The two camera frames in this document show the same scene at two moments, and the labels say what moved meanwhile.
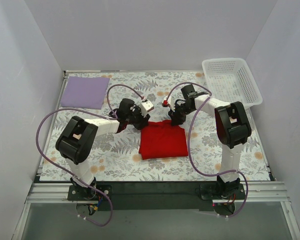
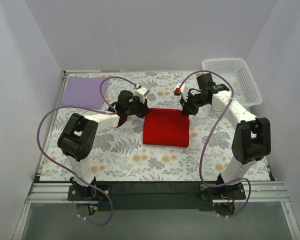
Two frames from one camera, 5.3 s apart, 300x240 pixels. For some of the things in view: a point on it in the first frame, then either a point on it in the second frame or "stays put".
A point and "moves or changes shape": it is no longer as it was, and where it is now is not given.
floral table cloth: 156,126 stays put
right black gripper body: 177,117 -> 188,106
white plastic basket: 229,80 stays put
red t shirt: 160,139 moves or changes shape
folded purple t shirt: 85,92 stays put
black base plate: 192,195 stays put
